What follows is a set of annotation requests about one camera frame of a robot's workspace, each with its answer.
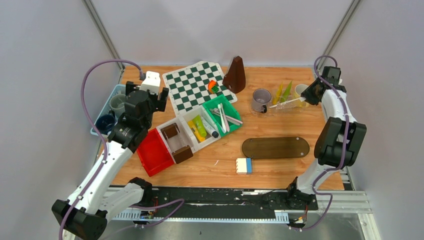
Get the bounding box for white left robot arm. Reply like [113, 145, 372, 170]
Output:
[51, 79, 169, 240]

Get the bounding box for white plastic bin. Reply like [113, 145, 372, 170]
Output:
[156, 117, 196, 162]

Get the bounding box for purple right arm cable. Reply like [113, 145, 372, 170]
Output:
[286, 55, 350, 232]

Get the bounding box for dark blue mug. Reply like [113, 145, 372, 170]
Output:
[95, 114, 116, 135]

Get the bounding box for green white chessboard mat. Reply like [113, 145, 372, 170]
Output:
[162, 61, 238, 117]

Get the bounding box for purple mug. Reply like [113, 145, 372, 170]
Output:
[252, 88, 272, 103]

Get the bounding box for cream mug yellow handle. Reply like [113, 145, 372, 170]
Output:
[293, 84, 309, 108]

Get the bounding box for green plastic bin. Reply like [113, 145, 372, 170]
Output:
[202, 95, 243, 137]

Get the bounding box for grey mug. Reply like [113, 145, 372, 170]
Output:
[109, 94, 127, 118]

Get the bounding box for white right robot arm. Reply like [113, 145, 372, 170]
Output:
[285, 66, 367, 209]

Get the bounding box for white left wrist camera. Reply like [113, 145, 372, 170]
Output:
[139, 71, 161, 95]

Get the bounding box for grey toothbrush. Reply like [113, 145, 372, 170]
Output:
[209, 108, 243, 126]

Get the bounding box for white blue toy brick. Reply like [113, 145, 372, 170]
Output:
[235, 158, 253, 175]

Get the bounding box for yellow toothpaste tube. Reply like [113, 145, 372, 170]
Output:
[187, 120, 205, 143]
[272, 83, 284, 105]

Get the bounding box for dark wooden oval tray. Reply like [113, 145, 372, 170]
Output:
[241, 136, 310, 159]

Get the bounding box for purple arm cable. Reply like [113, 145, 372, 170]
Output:
[286, 55, 350, 232]
[58, 59, 186, 240]

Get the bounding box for green toy block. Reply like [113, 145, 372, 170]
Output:
[211, 86, 220, 94]

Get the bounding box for white toothbrush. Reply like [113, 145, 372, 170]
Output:
[217, 104, 227, 133]
[269, 97, 306, 109]

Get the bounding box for brown wooden block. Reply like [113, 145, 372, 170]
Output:
[172, 145, 194, 164]
[160, 122, 180, 140]

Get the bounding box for orange toy block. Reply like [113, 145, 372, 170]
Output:
[207, 80, 218, 94]

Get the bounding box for light blue perforated basket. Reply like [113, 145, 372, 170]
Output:
[94, 84, 126, 137]

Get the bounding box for white toothpaste tube black cap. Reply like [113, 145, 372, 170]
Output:
[200, 116, 220, 139]

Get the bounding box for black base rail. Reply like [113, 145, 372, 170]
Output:
[119, 186, 319, 220]

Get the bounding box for red plastic bin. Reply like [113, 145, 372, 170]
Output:
[136, 128, 175, 177]

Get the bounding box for brown wooden metronome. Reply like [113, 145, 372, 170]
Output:
[222, 55, 246, 94]

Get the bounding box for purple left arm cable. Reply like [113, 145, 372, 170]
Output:
[58, 59, 186, 240]

